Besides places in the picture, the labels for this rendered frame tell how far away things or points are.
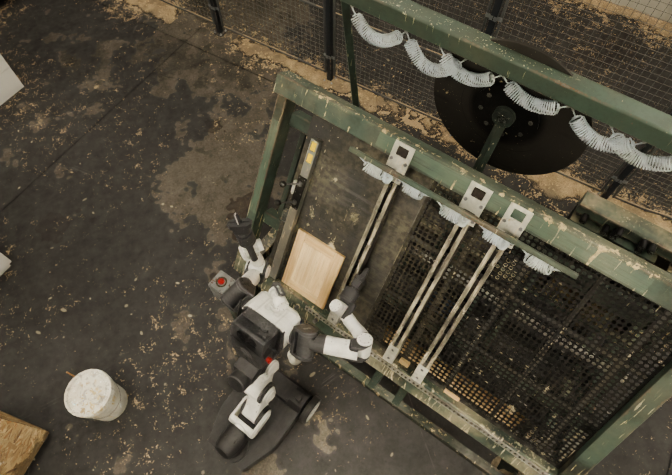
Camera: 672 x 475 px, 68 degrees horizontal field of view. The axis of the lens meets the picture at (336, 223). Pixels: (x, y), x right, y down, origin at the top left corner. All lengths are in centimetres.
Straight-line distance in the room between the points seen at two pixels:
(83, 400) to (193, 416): 72
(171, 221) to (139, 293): 67
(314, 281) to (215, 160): 215
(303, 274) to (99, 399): 156
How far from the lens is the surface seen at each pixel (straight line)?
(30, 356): 445
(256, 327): 246
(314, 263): 288
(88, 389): 378
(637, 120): 236
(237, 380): 274
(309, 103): 248
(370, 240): 255
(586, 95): 235
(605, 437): 279
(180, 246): 436
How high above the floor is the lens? 371
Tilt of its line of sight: 60 degrees down
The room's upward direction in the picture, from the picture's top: straight up
